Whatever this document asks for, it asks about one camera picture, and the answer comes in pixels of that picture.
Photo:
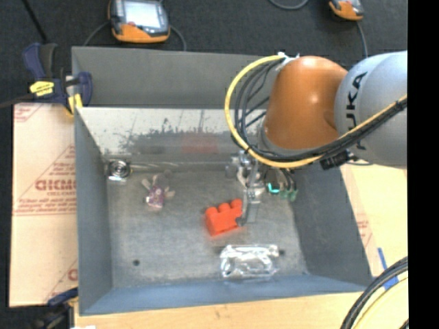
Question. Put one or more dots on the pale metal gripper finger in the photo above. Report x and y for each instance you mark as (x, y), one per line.
(253, 211)
(244, 211)

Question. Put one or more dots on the red toy building brick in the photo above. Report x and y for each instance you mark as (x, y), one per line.
(222, 218)

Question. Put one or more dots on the clear plastic packet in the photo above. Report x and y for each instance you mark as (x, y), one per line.
(247, 262)

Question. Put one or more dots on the grey metal bin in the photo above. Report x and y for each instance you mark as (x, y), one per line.
(164, 245)

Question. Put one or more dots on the purple toy animal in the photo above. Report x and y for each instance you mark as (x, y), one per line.
(156, 194)

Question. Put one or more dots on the brown cardboard board, red print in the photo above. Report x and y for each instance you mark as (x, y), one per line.
(41, 218)

